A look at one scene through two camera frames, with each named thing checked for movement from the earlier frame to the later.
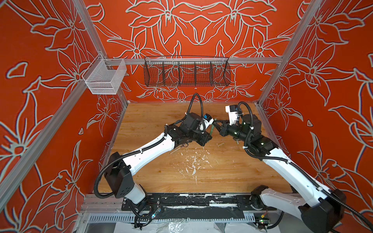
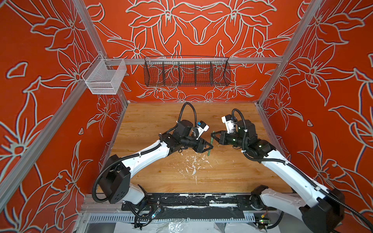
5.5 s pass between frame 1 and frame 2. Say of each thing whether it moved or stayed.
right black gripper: moved
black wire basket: stayed
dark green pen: moved
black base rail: stayed
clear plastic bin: stayed
